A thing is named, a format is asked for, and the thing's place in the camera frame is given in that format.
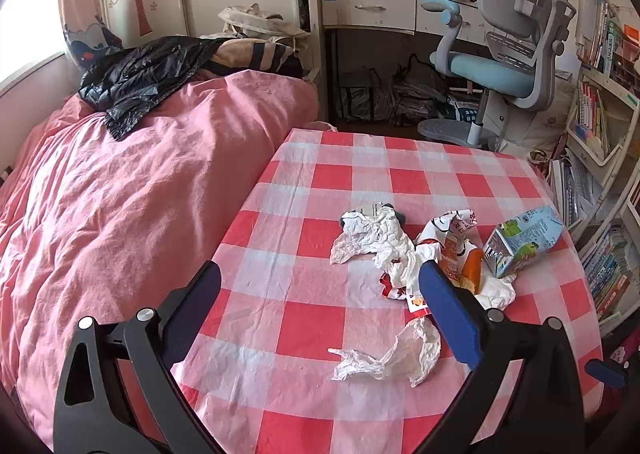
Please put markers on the white desk with hutch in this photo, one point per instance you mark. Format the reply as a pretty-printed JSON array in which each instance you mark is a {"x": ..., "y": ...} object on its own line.
[{"x": 370, "y": 8}]

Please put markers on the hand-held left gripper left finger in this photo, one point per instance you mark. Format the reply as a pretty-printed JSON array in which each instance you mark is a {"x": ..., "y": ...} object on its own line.
[{"x": 200, "y": 299}]

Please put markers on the pink duvet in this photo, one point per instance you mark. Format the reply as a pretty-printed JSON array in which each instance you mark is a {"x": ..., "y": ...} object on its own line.
[{"x": 125, "y": 209}]

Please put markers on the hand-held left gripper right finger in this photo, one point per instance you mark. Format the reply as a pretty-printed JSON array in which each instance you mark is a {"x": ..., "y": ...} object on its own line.
[{"x": 450, "y": 314}]

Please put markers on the row of upright books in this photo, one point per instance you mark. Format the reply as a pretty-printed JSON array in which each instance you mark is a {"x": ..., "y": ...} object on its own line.
[{"x": 602, "y": 33}]

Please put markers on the pile of magazines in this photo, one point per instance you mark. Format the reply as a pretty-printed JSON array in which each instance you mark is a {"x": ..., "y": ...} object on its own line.
[{"x": 570, "y": 189}]

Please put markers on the white cloth sack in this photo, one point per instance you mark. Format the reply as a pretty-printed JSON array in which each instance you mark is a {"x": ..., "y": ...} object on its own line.
[{"x": 542, "y": 123}]

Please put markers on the white bookshelf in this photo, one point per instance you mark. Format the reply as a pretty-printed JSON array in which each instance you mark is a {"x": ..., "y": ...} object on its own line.
[{"x": 617, "y": 158}]

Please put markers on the pink flower bag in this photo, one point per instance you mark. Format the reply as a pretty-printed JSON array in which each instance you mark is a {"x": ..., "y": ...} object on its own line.
[{"x": 625, "y": 351}]

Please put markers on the white paper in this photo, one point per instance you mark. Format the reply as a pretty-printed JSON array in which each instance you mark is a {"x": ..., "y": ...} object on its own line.
[{"x": 370, "y": 236}]

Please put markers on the stack of newspapers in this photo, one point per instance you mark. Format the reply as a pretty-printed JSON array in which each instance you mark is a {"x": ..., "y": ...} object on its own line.
[{"x": 417, "y": 98}]

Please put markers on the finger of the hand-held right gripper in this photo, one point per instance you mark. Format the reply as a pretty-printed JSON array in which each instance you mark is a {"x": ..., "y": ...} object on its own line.
[{"x": 607, "y": 374}]

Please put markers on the beige cloth bag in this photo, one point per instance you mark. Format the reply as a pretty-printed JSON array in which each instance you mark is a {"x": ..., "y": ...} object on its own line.
[{"x": 255, "y": 18}]

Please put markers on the window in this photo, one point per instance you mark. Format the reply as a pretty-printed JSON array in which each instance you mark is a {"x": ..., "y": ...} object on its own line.
[{"x": 27, "y": 8}]

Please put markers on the black puffer jacket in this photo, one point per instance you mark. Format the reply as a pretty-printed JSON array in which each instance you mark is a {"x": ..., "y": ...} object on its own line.
[{"x": 140, "y": 68}]

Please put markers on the row of thin colourful books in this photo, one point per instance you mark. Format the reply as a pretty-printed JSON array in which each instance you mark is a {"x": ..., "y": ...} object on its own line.
[{"x": 592, "y": 116}]

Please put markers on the red white snack wrapper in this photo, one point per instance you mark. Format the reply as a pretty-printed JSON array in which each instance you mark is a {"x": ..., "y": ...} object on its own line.
[{"x": 452, "y": 246}]

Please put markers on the grey blue desk chair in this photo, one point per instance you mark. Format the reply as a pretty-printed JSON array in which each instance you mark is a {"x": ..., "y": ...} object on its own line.
[{"x": 500, "y": 68}]

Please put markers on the black striped clear bag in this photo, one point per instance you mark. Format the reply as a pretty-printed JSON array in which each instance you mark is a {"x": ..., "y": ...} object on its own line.
[{"x": 357, "y": 96}]

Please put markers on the long white tissue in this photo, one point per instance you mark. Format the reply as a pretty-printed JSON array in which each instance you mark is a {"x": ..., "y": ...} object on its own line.
[{"x": 400, "y": 359}]

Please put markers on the small white tissue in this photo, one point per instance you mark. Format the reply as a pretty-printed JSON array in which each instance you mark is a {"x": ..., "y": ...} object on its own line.
[{"x": 400, "y": 266}]

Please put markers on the blue green milk carton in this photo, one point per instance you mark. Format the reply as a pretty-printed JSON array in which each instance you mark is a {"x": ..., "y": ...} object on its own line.
[{"x": 525, "y": 244}]

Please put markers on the stack of slanted books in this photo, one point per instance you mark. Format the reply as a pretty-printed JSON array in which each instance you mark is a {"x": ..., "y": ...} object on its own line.
[{"x": 607, "y": 274}]

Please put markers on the beige black striped cushion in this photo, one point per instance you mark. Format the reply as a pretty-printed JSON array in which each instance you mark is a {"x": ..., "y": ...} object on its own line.
[{"x": 250, "y": 53}]

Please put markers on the red white checkered tablecloth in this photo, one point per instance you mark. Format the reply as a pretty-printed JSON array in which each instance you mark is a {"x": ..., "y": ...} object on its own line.
[{"x": 300, "y": 294}]

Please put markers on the dark grey small object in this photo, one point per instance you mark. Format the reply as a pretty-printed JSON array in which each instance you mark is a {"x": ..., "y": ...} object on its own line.
[{"x": 343, "y": 220}]

